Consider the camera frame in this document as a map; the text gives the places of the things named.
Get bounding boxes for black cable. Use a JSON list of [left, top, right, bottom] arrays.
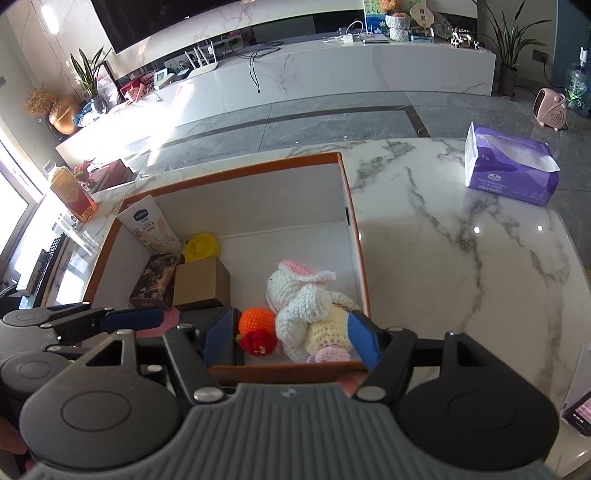
[[248, 45, 283, 94]]

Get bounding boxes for person's left hand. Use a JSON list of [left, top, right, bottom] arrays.
[[0, 413, 29, 457]]

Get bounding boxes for dark red patterned box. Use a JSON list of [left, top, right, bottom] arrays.
[[129, 252, 185, 310]]

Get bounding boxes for small red plant figurine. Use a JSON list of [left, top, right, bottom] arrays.
[[73, 158, 100, 186]]

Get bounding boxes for gold vase with dried flowers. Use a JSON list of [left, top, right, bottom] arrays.
[[24, 84, 82, 138]]

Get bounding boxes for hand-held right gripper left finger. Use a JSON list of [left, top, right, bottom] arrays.
[[85, 309, 245, 406]]

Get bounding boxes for purple tissue pack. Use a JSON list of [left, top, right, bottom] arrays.
[[464, 121, 562, 208]]

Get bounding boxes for dark grey box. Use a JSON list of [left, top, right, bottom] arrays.
[[178, 305, 245, 367]]

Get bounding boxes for dark red wooden box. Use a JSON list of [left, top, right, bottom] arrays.
[[89, 159, 140, 193]]

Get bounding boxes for orange cardboard storage box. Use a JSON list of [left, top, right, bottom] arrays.
[[83, 152, 373, 385]]

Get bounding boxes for potted plant with long leaves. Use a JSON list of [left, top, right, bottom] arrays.
[[69, 46, 115, 114]]

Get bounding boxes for white lotion tube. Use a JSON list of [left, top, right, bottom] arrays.
[[116, 195, 182, 255]]

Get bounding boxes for wooden fan ornament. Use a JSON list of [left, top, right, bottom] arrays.
[[409, 1, 438, 43]]

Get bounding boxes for pink heater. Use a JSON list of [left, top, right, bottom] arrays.
[[530, 88, 570, 133]]

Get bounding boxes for smartphone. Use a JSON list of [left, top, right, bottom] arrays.
[[561, 388, 591, 438]]

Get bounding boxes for white router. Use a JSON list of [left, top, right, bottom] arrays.
[[184, 41, 219, 78]]

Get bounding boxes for crochet orange with red flower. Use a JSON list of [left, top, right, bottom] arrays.
[[235, 308, 279, 357]]

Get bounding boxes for brown cardboard box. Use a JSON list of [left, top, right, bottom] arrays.
[[172, 257, 231, 311]]

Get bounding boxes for red and yellow carton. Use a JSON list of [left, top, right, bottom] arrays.
[[49, 166, 99, 223]]

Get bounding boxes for yellow object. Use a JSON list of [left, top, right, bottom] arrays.
[[183, 233, 221, 264]]

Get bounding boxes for decorative plate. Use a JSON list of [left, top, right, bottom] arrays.
[[431, 13, 456, 38]]

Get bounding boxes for white marble tv console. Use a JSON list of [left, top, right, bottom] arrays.
[[55, 34, 498, 172]]

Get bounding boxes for white crochet pot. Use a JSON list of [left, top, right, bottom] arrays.
[[385, 11, 413, 42]]

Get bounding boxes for tall potted plant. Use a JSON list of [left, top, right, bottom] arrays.
[[479, 0, 549, 99]]

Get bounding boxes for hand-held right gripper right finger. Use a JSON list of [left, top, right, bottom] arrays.
[[347, 310, 504, 402]]

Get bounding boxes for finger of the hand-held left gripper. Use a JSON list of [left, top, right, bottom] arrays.
[[41, 302, 165, 345]]

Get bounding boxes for black television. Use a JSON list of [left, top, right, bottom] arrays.
[[90, 0, 366, 56]]

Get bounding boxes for cow figurine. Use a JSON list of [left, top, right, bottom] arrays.
[[450, 28, 484, 50]]

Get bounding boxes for blue floral card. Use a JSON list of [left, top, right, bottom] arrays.
[[364, 0, 389, 34]]

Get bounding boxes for crochet bunny toy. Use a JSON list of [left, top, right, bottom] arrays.
[[265, 259, 363, 364]]

